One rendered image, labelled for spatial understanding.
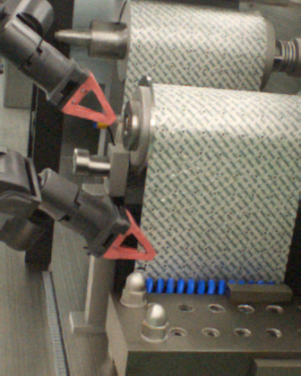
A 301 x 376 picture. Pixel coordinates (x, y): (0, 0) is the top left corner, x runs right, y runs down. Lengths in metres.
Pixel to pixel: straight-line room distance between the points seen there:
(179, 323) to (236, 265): 0.17
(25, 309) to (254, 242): 0.41
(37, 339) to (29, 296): 0.15
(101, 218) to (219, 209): 0.18
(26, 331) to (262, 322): 0.39
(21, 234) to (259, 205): 0.35
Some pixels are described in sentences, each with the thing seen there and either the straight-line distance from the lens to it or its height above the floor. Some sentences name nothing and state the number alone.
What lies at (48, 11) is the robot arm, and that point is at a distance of 1.20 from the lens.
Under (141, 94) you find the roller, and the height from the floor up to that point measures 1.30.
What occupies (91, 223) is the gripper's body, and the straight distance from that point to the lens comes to 1.09.
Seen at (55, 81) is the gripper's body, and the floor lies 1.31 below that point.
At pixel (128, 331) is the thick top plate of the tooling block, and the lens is 1.03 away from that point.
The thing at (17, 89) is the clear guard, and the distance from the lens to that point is 2.11.
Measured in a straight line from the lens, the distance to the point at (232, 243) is 1.18.
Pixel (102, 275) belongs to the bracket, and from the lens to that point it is 1.24.
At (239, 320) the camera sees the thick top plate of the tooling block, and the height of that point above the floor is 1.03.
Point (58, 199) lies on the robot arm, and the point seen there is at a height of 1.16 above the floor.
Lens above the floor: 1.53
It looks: 18 degrees down
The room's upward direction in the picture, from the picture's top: 7 degrees clockwise
